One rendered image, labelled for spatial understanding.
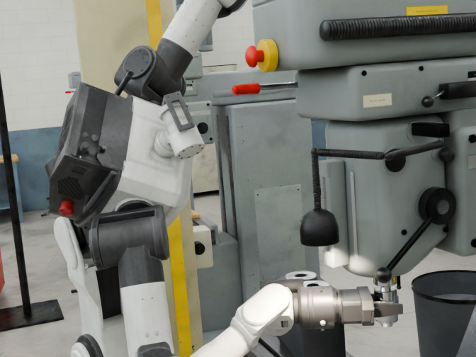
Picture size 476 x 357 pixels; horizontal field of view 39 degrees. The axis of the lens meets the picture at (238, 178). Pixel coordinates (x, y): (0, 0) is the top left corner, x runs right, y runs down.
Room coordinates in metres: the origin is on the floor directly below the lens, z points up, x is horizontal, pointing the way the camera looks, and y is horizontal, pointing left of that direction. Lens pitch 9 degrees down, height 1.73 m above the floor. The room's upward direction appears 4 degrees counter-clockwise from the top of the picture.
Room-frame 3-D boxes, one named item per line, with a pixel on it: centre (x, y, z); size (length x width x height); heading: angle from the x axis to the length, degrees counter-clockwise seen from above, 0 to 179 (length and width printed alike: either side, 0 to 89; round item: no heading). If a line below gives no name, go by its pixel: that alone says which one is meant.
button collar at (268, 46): (1.25, -0.07, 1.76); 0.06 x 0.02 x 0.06; 20
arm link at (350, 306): (1.33, -0.20, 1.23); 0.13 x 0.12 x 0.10; 175
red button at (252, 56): (1.24, -0.05, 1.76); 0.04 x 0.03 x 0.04; 20
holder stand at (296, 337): (1.76, -0.17, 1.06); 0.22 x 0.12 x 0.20; 13
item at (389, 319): (1.33, -0.29, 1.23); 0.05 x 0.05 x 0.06
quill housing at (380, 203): (1.33, -0.29, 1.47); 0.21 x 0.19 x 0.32; 20
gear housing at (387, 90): (1.34, -0.33, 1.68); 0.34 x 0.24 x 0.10; 110
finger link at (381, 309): (1.30, -0.28, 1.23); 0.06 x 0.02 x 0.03; 85
